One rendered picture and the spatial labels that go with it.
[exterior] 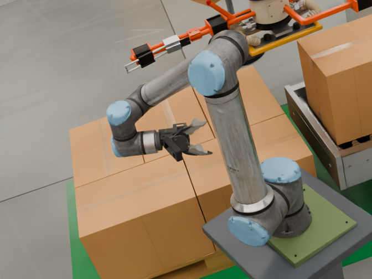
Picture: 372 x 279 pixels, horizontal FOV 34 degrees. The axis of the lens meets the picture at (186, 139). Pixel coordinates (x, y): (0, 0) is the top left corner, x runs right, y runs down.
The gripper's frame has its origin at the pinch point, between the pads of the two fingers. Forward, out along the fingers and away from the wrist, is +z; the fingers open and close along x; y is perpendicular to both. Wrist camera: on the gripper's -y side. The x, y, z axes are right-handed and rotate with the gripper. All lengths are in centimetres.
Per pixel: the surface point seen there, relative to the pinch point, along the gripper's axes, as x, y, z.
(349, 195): 107, 76, 65
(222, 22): -16, 62, 8
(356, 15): 50, 180, 89
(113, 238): 74, 28, -58
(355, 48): 12, 72, 67
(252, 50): -4, 54, 20
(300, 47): 16, 87, 44
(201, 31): -14, 59, -1
